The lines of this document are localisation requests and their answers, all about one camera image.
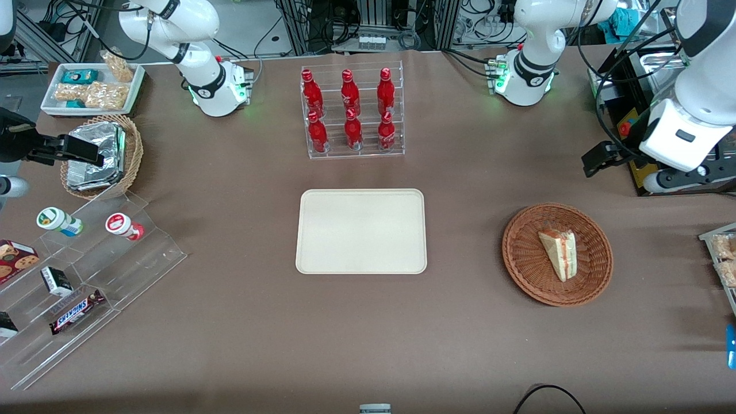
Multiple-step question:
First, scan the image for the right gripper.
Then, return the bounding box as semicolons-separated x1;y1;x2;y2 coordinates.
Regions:
0;108;105;168

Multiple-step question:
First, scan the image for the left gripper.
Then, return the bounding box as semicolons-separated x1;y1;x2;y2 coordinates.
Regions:
582;99;736;192

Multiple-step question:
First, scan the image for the triangular sandwich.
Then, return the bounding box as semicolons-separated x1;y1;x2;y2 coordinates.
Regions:
538;229;577;282

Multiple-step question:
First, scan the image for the light tan wicker basket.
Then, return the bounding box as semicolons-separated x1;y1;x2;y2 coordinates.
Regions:
60;114;144;200

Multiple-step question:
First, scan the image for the white rectangular snack tray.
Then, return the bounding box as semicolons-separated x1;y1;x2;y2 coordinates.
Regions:
40;62;145;117

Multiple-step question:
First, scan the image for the clear tray with snacks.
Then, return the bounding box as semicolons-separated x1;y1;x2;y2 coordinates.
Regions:
699;223;736;317

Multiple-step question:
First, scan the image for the stainless steel tray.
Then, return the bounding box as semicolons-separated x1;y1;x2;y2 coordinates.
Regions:
635;51;686;87

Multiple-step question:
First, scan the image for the brown wicker basket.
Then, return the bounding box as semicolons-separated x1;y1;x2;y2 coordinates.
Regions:
502;202;614;308

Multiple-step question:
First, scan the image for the beige plastic tray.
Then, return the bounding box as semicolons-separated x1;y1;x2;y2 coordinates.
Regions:
295;189;428;275

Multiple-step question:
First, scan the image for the aluminium foil container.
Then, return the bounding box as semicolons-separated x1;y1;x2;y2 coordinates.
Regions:
67;122;126;191

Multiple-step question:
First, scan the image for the green lid yogurt cup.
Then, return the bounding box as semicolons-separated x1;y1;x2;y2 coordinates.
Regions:
36;207;84;237

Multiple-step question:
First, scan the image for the black box with red button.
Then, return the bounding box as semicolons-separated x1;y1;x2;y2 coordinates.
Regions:
595;46;736;197

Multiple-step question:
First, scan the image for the red lid yogurt cup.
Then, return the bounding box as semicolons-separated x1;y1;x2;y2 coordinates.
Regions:
105;212;145;241

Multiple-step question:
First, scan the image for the chocolate chip cookie box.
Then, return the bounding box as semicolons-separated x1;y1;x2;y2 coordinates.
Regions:
0;239;41;285

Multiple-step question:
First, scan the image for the small black white carton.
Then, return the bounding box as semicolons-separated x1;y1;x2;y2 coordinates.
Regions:
40;266;74;298

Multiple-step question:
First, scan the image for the clear acrylic stepped stand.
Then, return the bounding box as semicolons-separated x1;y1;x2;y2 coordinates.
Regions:
0;190;187;392

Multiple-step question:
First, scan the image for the teal cloth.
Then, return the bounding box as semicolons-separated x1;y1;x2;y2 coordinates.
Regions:
607;9;639;44

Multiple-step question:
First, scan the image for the Snickers chocolate bar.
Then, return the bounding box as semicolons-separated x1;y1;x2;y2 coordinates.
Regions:
49;289;106;336

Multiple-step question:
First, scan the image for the red cola bottle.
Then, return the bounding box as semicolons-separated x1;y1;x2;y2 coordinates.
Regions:
308;111;329;154
377;68;396;116
378;111;397;152
340;69;361;117
302;69;324;118
344;108;364;151

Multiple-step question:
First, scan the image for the clear acrylic bottle rack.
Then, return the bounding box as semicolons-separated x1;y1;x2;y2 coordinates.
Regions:
300;60;406;160

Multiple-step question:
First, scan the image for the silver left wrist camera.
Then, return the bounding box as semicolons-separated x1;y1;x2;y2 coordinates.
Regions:
643;171;670;194

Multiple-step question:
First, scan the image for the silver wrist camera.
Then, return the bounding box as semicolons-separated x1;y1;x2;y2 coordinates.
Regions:
0;175;29;199
643;171;670;194

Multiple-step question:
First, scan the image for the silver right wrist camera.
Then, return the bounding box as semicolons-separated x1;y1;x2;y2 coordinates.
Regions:
0;175;29;199

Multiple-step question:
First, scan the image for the black cable loop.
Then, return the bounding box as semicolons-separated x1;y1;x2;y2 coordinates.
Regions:
512;384;587;414

